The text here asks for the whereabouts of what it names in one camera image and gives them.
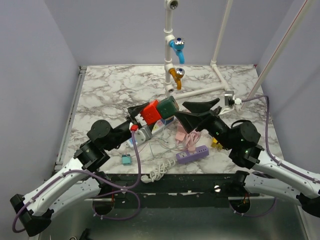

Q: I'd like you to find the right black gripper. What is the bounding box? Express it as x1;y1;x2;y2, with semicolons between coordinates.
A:
172;98;234;150

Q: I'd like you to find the red cube plug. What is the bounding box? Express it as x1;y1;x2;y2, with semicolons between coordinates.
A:
140;100;162;126

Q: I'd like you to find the white power strip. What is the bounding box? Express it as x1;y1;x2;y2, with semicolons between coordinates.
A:
125;116;176;150

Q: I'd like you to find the green cube plug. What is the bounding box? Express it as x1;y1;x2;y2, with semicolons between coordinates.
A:
156;96;180;119

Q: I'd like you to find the yellow cube socket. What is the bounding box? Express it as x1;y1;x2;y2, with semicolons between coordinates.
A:
210;138;223;150

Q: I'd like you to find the teal charger plug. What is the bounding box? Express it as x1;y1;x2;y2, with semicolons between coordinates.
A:
121;154;132;166

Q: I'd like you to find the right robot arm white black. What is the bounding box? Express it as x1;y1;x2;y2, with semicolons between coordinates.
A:
174;98;320;217

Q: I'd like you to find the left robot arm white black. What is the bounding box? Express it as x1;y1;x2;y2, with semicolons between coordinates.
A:
10;103;148;237

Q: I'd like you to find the pink power strip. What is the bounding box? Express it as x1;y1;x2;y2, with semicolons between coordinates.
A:
175;123;187;143

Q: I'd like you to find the purple power strip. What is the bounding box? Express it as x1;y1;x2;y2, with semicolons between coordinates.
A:
175;145;209;164

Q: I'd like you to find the orange faucet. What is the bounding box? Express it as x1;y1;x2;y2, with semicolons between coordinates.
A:
168;67;185;90

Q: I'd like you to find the blue faucet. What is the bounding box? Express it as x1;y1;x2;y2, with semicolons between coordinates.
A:
169;37;185;64

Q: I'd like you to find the pink coiled cable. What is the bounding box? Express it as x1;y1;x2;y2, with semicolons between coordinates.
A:
178;130;202;151

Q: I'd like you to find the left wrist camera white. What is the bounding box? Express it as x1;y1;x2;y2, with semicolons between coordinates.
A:
134;125;153;146

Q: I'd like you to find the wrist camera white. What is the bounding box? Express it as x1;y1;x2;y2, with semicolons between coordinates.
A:
220;90;243;115
134;125;153;146

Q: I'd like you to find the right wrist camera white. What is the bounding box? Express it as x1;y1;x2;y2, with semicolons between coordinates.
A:
220;90;243;115

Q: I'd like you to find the white coiled cable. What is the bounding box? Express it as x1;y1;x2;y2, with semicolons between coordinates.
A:
141;158;177;183

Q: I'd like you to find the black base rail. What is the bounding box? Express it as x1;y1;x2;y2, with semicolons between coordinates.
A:
49;170;283;211

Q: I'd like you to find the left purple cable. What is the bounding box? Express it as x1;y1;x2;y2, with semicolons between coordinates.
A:
11;129;142;233

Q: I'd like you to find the white pvc pipe frame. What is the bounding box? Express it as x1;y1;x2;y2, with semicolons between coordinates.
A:
163;0;315;100

